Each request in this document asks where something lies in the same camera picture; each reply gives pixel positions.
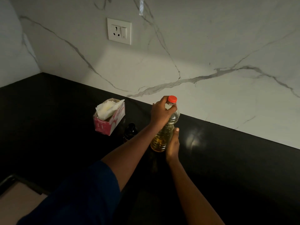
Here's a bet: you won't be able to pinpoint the person's left hand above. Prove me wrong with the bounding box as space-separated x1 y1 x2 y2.
150 96 178 129

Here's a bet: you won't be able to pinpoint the person's right hand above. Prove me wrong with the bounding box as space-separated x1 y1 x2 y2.
166 127 180 163

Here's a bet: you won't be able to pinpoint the large clear plastic oil bottle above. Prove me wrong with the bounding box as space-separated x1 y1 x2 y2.
150 102 180 153

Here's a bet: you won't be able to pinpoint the black small bottle cap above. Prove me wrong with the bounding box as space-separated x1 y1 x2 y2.
123 122 138 142

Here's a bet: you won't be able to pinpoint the person's left forearm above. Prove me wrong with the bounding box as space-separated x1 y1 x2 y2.
101 124 160 191

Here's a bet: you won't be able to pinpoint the person's right forearm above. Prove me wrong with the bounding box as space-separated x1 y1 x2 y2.
167 158 225 225

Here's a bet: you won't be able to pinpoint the black countertop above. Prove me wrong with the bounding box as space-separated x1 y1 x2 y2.
0 72 300 225

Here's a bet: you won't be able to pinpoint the beige lower cabinet front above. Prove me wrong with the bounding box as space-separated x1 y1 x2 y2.
0 174 51 225

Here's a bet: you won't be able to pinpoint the white tissues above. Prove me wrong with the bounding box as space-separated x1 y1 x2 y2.
95 99 125 121

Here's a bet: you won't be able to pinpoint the pink tissue box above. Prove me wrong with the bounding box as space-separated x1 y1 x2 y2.
93 98 126 136

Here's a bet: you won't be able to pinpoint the white wall socket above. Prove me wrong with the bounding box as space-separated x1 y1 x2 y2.
107 17 132 45

